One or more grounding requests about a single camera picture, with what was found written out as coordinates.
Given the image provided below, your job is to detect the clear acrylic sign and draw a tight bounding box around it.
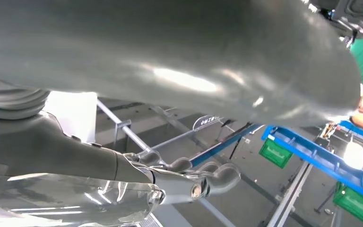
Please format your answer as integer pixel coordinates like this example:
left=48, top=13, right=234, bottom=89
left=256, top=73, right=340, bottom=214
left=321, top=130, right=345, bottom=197
left=192, top=114, right=224, bottom=131

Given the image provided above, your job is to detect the stainless steel side table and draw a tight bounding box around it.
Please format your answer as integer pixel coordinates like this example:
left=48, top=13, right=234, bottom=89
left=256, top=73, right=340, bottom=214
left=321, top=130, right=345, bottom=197
left=95, top=98, right=207, bottom=165

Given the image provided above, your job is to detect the green plastic crate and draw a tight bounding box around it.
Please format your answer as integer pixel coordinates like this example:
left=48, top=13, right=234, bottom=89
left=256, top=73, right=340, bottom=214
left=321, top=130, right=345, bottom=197
left=258, top=138, right=294, bottom=169
left=332, top=182, right=363, bottom=225

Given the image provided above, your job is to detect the blue metal storage rack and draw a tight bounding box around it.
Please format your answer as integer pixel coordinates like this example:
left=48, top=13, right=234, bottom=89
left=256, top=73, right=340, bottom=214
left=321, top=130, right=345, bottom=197
left=189, top=120, right=363, bottom=208

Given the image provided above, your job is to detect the black plastic box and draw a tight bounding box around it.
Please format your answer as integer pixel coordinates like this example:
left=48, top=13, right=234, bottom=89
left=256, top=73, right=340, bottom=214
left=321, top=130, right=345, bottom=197
left=310, top=0, right=363, bottom=38

